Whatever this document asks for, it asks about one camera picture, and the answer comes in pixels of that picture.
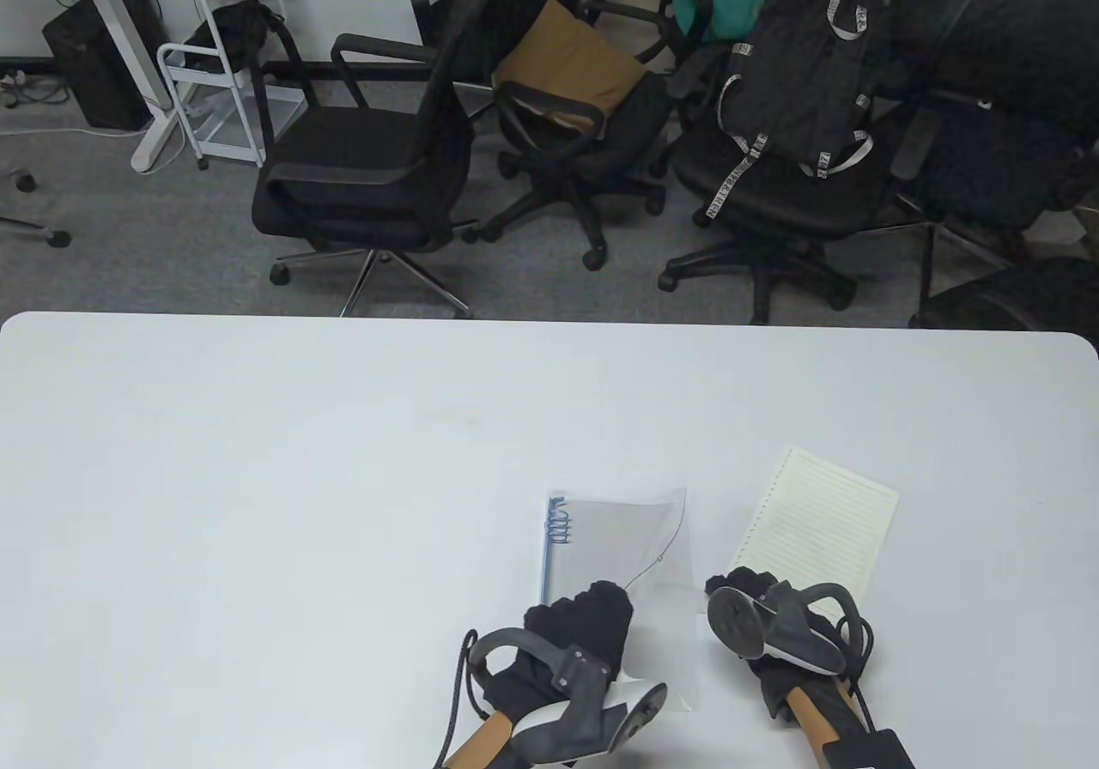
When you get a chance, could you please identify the person's left hand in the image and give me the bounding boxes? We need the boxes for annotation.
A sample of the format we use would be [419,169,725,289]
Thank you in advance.
[485,580,636,720]

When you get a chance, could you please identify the person's right hand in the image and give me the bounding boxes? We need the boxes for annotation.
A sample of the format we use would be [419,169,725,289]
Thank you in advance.
[706,570,859,727]

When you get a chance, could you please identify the clear ring binder blue spine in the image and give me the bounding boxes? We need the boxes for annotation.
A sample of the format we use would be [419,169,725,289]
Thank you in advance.
[539,486,698,710]

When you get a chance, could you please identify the lined loose-leaf paper stack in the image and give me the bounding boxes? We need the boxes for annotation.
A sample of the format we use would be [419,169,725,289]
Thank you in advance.
[728,445,901,633]

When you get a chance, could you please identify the person's left forearm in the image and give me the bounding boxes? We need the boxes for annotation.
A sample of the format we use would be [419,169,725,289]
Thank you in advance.
[442,709,516,769]

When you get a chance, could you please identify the black padded office chair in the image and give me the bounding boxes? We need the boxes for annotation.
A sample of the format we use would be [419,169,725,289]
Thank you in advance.
[908,256,1099,330]

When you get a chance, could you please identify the black office chair with armrests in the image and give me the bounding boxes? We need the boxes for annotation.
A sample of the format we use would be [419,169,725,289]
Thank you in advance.
[401,0,675,272]

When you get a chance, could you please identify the black office chair chrome base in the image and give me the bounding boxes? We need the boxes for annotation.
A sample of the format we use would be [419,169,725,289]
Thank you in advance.
[251,0,501,319]

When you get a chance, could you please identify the brown cushion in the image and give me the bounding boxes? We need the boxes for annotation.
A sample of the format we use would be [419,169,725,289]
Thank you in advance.
[494,0,649,130]

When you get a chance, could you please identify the black mesh office chair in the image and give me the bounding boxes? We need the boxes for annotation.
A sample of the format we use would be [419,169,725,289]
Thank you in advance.
[876,0,1099,306]

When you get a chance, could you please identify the white metal trolley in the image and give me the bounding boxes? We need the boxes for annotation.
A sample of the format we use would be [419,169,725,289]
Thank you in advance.
[112,0,310,171]

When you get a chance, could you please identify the office chair base with casters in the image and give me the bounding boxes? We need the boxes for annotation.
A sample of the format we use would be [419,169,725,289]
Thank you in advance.
[0,167,72,248]

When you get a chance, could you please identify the black bag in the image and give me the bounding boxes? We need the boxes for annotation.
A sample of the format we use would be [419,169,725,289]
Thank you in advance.
[185,0,288,75]

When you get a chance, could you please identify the black computer tower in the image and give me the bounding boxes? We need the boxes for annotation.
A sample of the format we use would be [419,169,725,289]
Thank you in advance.
[43,0,168,130]

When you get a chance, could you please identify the white standing desk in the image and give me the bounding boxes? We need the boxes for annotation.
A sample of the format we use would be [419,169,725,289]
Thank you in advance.
[0,0,185,173]

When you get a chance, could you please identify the black cable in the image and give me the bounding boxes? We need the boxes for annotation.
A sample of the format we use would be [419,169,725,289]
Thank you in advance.
[829,615,881,731]
[434,629,482,769]

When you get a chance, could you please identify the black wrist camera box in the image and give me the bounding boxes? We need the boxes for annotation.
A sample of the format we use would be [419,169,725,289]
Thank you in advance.
[820,728,920,769]

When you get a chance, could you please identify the black backpack white straps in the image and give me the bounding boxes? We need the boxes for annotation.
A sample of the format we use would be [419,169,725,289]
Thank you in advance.
[704,0,885,225]

